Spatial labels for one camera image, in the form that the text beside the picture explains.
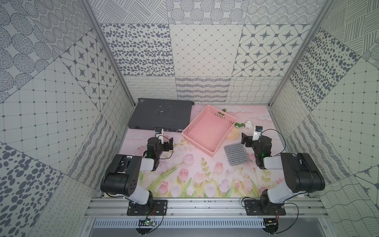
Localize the green white pipe valve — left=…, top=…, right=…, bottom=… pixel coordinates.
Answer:
left=235, top=120, right=254, bottom=130

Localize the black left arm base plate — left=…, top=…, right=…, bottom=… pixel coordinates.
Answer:
left=127, top=199, right=168, bottom=216

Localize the grey striped square dishcloth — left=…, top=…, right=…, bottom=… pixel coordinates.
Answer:
left=224, top=143, right=249, bottom=166

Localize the pink perforated plastic basket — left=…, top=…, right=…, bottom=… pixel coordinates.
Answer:
left=182, top=105, right=237, bottom=157

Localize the aluminium front rail frame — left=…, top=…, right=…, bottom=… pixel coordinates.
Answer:
left=77, top=198, right=337, bottom=237

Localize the small green circuit board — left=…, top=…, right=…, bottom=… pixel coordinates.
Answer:
left=139, top=218, right=156, bottom=227

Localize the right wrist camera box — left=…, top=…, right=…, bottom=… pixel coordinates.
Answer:
left=252, top=126, right=263, bottom=141

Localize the black round connector under rail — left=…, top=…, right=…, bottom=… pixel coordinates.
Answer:
left=263, top=218, right=279, bottom=235

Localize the black right base cable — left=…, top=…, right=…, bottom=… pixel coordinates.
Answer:
left=266, top=202, right=300, bottom=235

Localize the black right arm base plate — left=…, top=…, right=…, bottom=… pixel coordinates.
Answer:
left=242, top=199, right=286, bottom=216

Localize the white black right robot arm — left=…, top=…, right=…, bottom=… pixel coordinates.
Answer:
left=241, top=131, right=326, bottom=214

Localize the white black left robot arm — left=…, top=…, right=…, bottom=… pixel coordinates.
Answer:
left=100, top=135, right=174, bottom=207

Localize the dark grey network switch box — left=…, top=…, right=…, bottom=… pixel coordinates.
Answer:
left=128, top=98, right=194, bottom=132

